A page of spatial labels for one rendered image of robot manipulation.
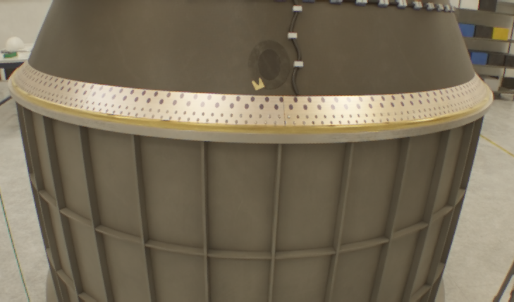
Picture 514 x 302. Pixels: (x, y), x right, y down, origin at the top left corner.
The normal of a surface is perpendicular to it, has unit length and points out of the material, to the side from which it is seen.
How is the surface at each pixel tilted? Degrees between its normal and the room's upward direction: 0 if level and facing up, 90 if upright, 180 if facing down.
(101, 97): 43
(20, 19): 90
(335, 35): 62
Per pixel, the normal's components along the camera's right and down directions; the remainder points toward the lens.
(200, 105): -0.06, -0.43
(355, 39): 0.28, -0.11
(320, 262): 0.22, 0.36
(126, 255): -0.34, 0.34
